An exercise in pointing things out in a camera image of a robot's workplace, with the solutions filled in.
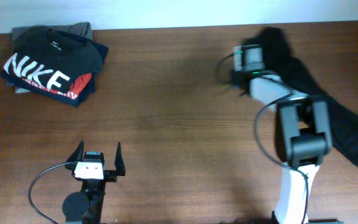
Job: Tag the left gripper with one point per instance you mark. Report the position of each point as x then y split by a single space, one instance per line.
111 176

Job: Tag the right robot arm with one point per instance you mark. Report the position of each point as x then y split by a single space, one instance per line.
302 138

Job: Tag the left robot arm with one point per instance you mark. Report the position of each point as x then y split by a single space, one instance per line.
85 205

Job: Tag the navy folded shirt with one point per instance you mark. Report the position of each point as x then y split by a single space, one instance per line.
55 64

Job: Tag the red folded shirt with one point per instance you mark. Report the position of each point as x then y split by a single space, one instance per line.
75 89

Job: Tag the black Nike folded shirt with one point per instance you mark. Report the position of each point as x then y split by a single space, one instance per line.
54 62

